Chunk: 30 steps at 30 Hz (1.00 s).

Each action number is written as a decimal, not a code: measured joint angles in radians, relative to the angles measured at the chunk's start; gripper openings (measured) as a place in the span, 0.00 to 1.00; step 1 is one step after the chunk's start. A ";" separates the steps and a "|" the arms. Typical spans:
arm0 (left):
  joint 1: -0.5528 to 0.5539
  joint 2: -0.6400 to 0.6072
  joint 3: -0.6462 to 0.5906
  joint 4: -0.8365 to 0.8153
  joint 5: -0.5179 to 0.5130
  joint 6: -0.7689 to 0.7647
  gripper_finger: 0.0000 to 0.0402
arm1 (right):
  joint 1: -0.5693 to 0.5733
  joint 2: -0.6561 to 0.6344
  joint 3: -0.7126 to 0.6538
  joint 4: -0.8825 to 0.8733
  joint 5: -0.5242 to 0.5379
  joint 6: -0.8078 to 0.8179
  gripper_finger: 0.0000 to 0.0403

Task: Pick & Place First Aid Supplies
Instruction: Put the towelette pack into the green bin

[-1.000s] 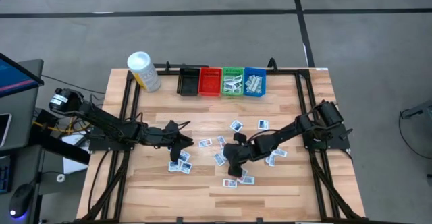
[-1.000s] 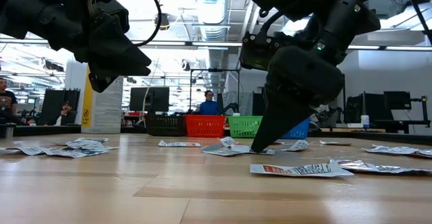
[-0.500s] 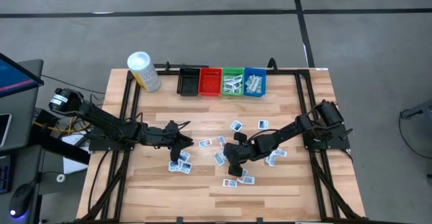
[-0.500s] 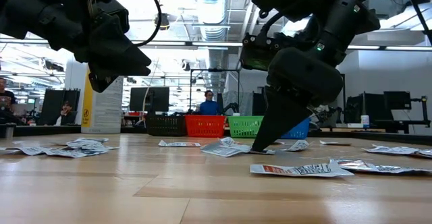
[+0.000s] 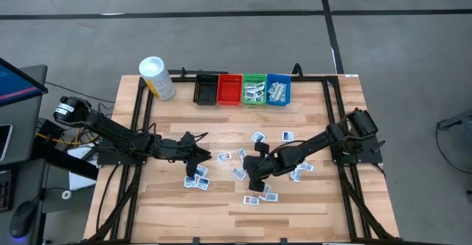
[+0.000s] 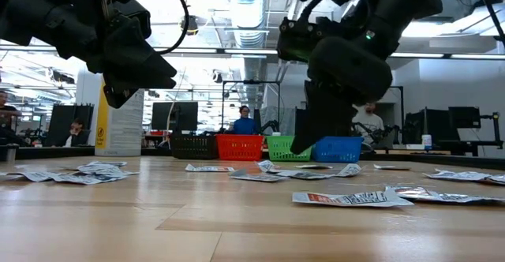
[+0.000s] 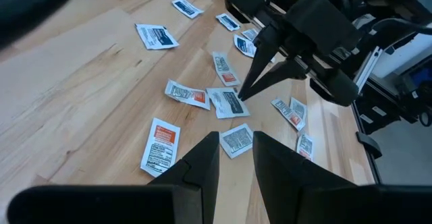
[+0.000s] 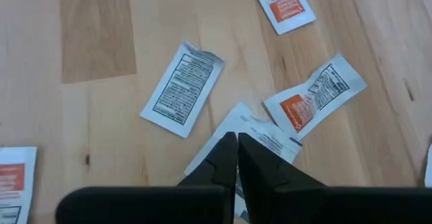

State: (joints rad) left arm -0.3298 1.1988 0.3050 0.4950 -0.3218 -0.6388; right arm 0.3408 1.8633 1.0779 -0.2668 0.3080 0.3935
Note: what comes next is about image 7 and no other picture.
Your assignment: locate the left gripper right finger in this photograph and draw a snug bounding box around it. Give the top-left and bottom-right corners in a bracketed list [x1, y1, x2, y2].
[252, 131, 357, 224]

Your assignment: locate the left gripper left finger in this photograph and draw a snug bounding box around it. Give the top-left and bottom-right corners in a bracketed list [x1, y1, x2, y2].
[148, 132, 220, 224]

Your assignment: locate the white packet with dark print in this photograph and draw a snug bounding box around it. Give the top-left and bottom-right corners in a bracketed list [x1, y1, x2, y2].
[234, 34, 257, 59]
[219, 123, 254, 160]
[241, 27, 260, 42]
[135, 24, 180, 51]
[215, 13, 241, 32]
[171, 0, 205, 20]
[206, 87, 250, 119]
[290, 96, 308, 122]

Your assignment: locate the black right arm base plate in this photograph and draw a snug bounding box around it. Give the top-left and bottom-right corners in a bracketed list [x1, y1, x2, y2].
[354, 78, 432, 134]

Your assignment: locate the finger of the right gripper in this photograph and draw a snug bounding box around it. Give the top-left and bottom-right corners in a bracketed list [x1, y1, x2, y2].
[242, 60, 308, 101]
[238, 34, 281, 96]

